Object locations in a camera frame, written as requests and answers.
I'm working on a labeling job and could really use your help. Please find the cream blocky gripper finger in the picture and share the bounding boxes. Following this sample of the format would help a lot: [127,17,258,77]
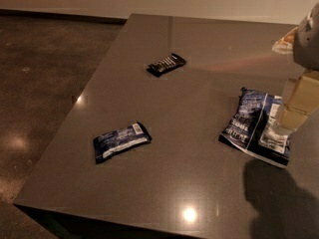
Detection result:
[274,70,319,135]

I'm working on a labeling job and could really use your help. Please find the orange snack bag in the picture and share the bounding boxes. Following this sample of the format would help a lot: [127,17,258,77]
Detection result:
[272,27,298,54]

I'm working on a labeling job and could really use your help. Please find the large blue chip bag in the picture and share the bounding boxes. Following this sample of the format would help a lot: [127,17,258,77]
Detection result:
[218,88,291,168]

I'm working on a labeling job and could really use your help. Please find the black candy bar wrapper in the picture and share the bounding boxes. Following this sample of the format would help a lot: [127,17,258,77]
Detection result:
[147,53,186,78]

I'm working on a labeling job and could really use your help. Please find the small blue snack packet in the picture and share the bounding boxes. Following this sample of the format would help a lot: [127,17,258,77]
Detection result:
[93,121,152,164]

